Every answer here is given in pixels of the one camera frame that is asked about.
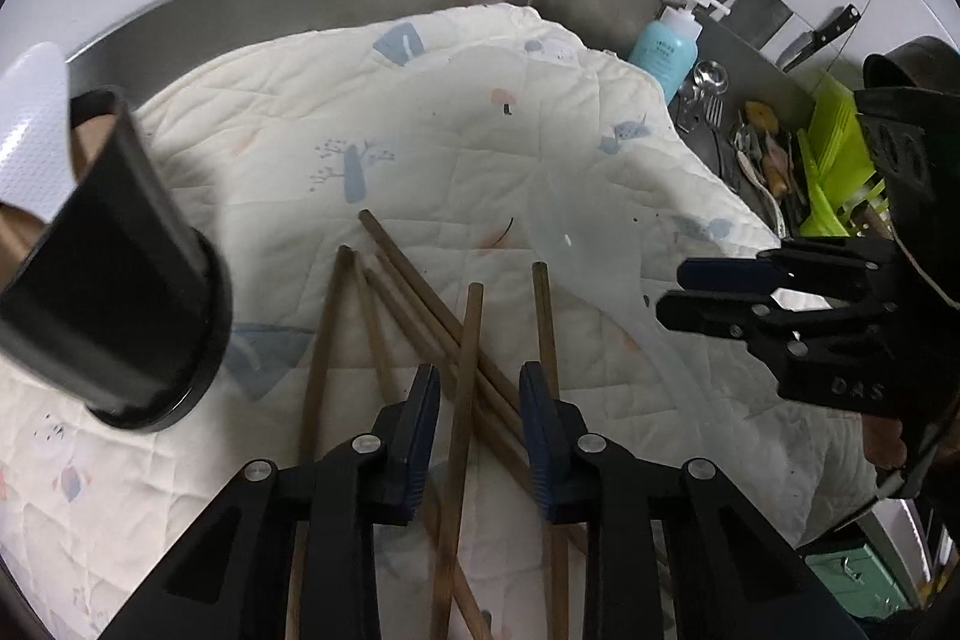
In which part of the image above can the blue pump soap bottle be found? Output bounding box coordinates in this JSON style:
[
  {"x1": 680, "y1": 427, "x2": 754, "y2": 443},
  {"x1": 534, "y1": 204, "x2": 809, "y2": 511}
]
[{"x1": 628, "y1": 0, "x2": 733, "y2": 106}]

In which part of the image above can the bunch of wooden chopsticks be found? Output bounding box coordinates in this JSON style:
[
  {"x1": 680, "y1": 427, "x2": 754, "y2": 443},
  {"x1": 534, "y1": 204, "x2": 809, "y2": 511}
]
[{"x1": 289, "y1": 209, "x2": 593, "y2": 640}]

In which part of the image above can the black utensil holder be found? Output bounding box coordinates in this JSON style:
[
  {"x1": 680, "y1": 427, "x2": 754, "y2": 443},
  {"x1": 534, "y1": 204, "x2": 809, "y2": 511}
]
[{"x1": 0, "y1": 87, "x2": 235, "y2": 435}]

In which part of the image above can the green dish rack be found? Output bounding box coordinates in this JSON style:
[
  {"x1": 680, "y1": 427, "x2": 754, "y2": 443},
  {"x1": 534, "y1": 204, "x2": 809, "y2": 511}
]
[{"x1": 793, "y1": 74, "x2": 895, "y2": 238}]

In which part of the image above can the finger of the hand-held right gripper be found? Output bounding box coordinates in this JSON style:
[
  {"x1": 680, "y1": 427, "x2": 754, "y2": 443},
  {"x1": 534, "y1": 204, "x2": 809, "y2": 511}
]
[
  {"x1": 676, "y1": 237, "x2": 897, "y2": 311},
  {"x1": 655, "y1": 290, "x2": 897, "y2": 375}
]

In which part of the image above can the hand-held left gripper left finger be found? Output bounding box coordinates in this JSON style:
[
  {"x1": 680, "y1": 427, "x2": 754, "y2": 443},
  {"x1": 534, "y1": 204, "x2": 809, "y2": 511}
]
[{"x1": 101, "y1": 362, "x2": 443, "y2": 640}]

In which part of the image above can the person's right hand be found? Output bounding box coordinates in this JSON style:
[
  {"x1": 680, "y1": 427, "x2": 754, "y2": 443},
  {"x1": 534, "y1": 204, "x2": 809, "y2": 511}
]
[{"x1": 862, "y1": 416, "x2": 910, "y2": 470}]

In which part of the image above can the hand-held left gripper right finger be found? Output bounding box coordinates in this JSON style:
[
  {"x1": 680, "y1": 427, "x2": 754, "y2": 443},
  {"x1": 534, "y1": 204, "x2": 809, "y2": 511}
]
[{"x1": 519, "y1": 361, "x2": 863, "y2": 640}]

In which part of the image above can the printed quilted blanket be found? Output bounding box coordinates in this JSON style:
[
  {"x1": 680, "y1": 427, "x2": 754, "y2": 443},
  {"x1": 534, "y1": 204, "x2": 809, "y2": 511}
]
[{"x1": 0, "y1": 1, "x2": 863, "y2": 640}]

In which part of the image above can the dotted white rice paddle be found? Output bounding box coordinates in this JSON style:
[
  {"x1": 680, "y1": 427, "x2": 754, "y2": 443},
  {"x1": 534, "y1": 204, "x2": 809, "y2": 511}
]
[{"x1": 0, "y1": 42, "x2": 77, "y2": 223}]

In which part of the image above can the green box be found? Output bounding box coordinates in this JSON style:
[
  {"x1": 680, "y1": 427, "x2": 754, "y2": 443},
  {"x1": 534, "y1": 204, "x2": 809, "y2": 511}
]
[{"x1": 805, "y1": 537, "x2": 921, "y2": 627}]

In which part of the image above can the metal spoon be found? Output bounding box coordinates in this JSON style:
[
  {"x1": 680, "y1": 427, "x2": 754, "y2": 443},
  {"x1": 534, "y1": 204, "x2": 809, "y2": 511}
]
[{"x1": 675, "y1": 59, "x2": 730, "y2": 133}]

